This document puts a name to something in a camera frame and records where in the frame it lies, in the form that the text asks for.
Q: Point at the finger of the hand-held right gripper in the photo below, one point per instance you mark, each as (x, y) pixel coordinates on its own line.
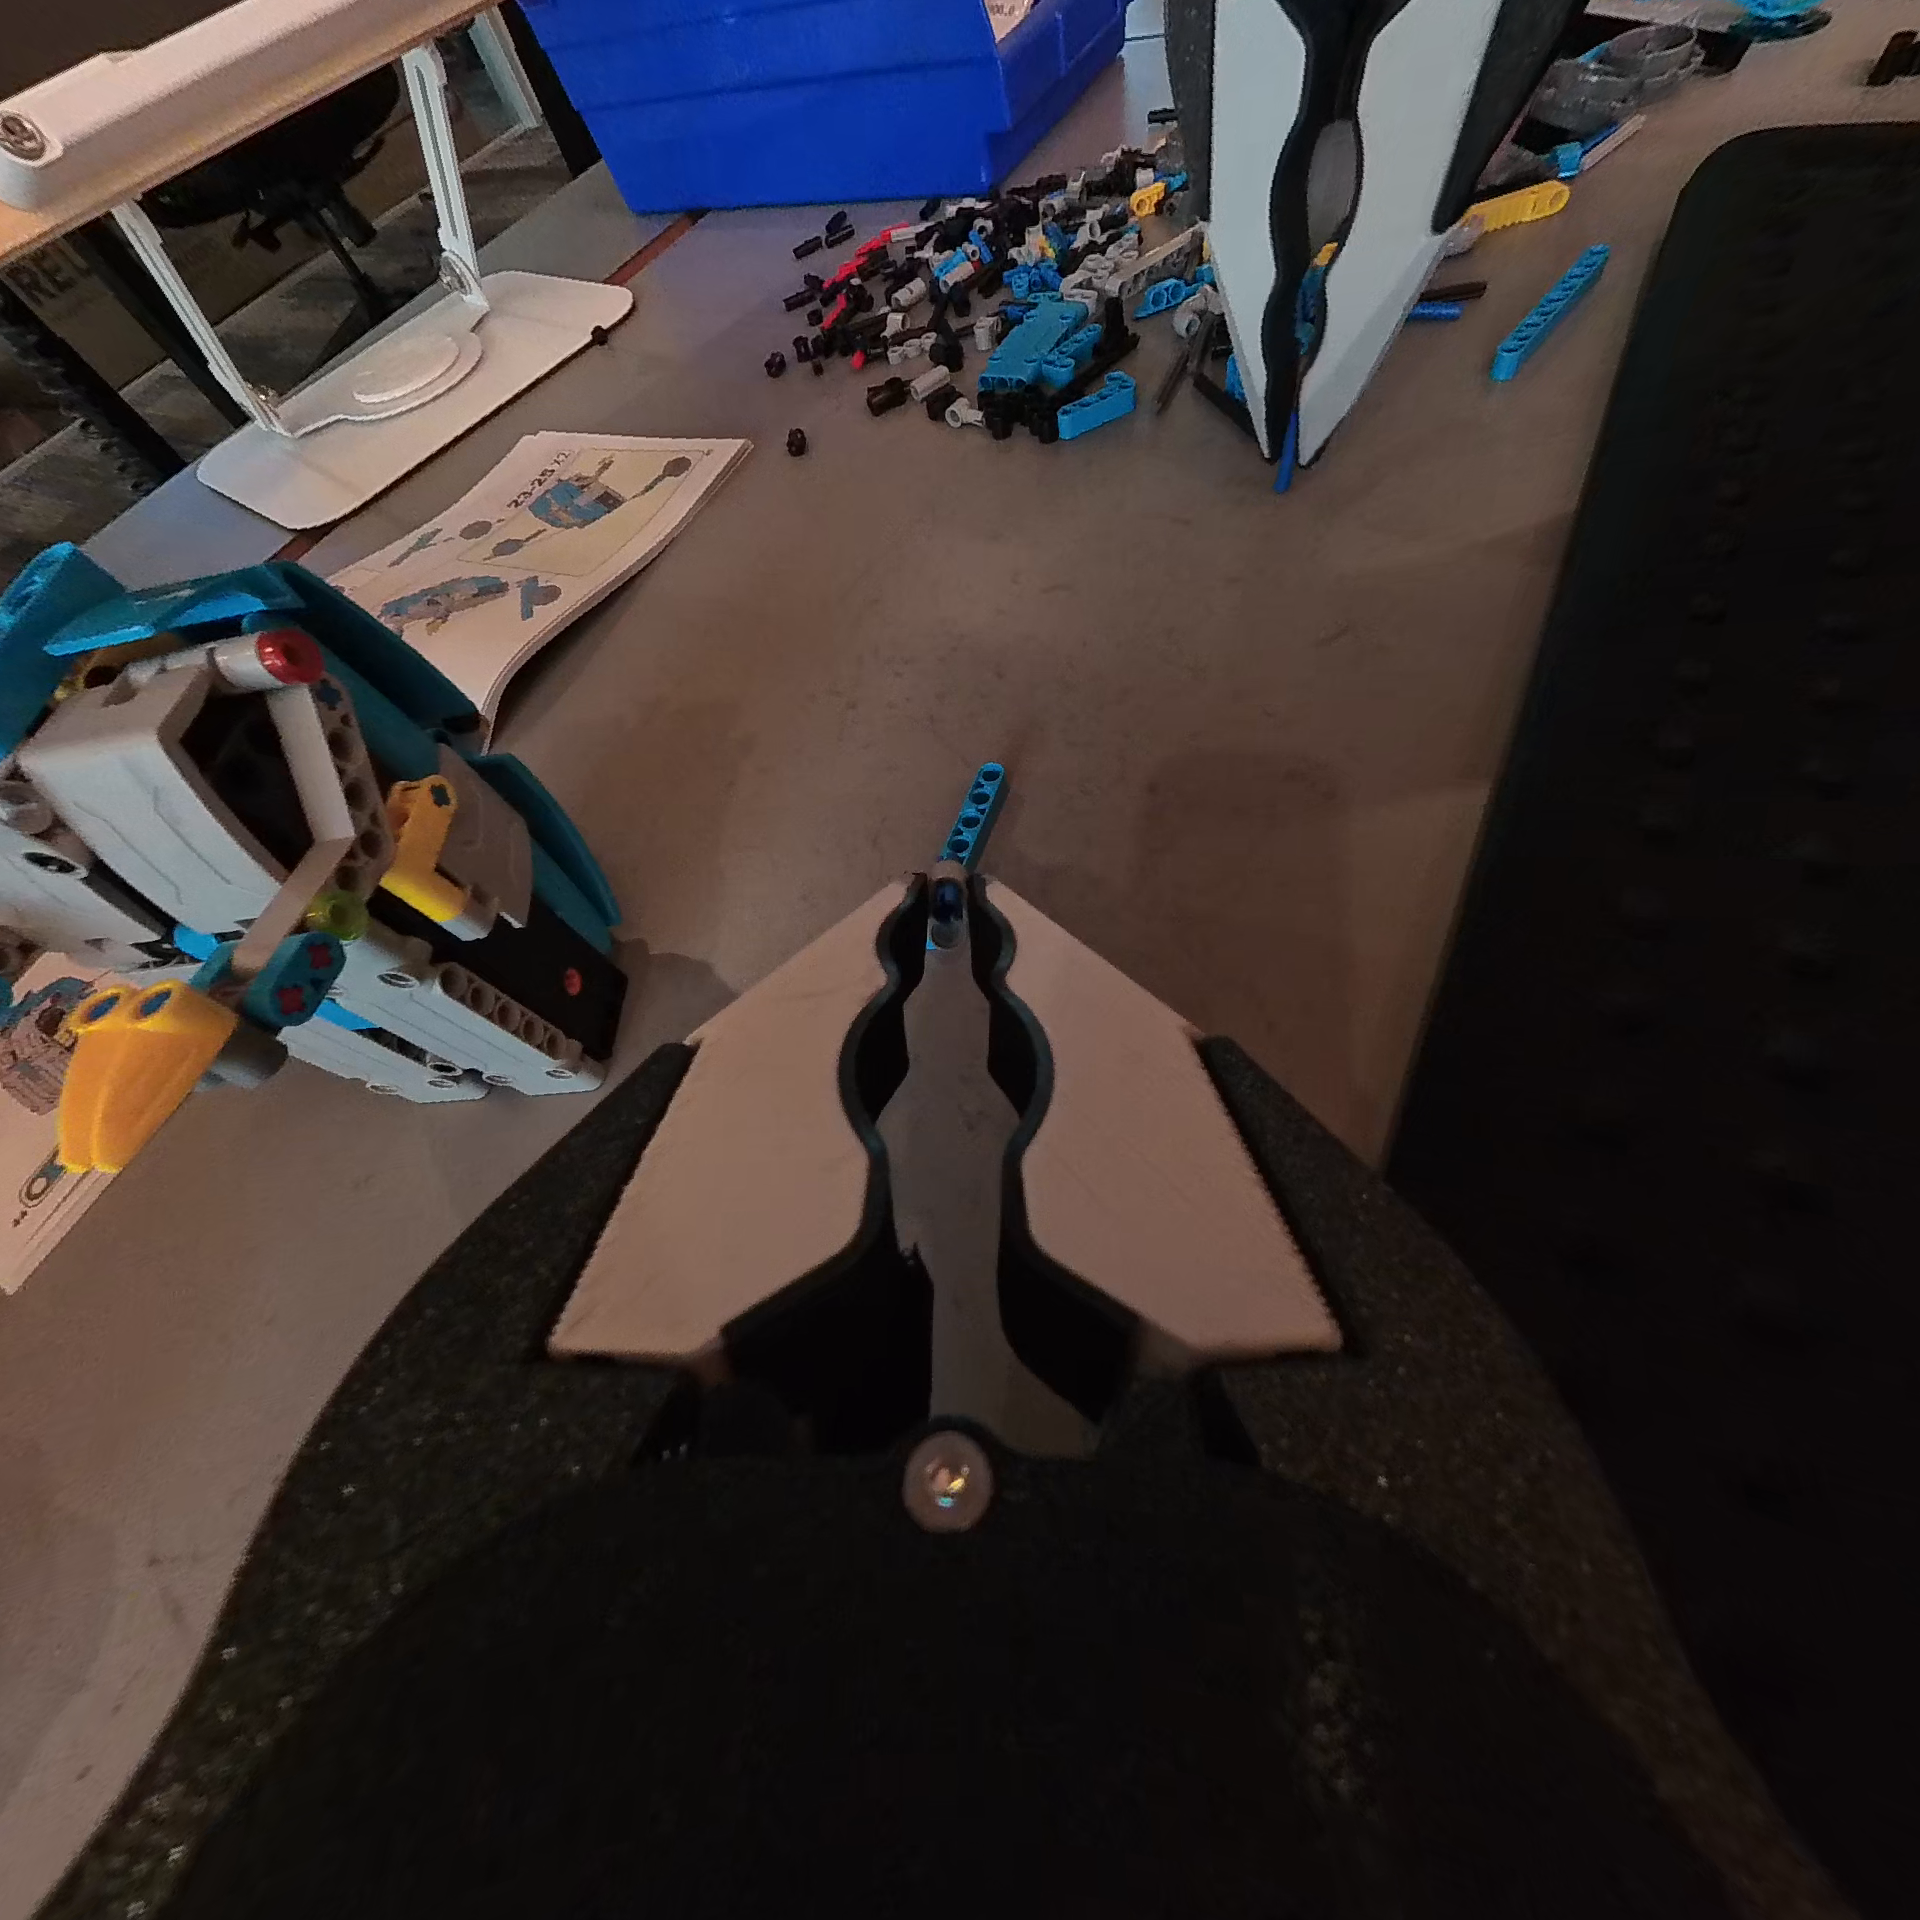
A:
(1246, 151)
(1412, 180)

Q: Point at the white tablet stand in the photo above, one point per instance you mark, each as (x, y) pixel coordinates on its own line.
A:
(376, 359)

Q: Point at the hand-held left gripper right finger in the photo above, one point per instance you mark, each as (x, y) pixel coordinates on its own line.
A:
(1156, 1201)

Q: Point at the pile of toy brick parts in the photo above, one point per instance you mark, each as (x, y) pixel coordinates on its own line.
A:
(1034, 300)

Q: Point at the blue brick beam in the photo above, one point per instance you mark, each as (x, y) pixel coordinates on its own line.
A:
(975, 820)
(1553, 311)

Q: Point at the blue storage bin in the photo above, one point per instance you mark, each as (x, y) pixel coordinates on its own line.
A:
(825, 92)

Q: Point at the instruction booklet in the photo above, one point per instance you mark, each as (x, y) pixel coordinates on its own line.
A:
(601, 525)

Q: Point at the toy brick robot model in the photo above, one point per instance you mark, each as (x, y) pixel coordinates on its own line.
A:
(224, 781)

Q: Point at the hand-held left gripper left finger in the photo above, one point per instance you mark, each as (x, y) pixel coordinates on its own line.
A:
(721, 1201)

